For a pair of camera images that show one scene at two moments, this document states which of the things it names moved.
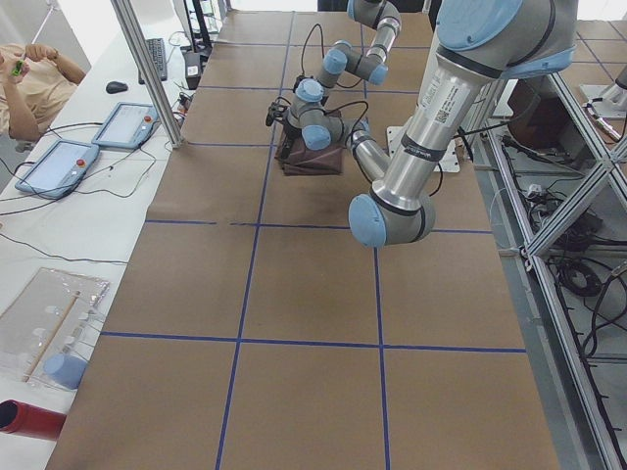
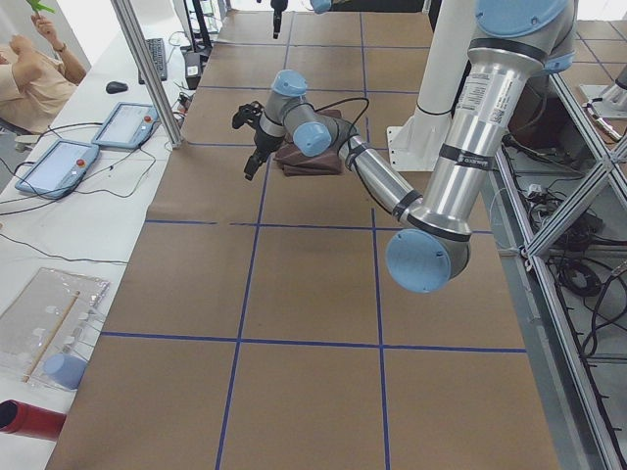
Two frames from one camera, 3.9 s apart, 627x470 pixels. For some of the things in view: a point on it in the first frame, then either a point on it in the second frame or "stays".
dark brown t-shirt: x=298 y=161 stays
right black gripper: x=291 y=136 -> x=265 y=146
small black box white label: x=192 y=64 stays
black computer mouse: x=116 y=86 stays
